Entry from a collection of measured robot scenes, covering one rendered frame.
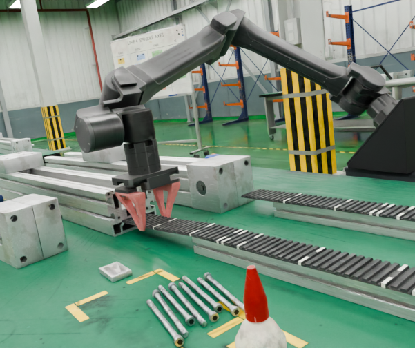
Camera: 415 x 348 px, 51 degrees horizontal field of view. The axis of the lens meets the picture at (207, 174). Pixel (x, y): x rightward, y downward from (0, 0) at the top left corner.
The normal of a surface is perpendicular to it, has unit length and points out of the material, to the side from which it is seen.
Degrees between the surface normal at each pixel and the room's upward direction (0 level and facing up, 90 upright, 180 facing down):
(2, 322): 0
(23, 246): 90
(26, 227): 90
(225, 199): 90
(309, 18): 90
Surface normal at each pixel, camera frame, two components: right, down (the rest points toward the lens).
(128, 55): -0.54, 0.24
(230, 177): 0.65, 0.06
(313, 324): -0.14, -0.97
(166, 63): 0.39, -0.59
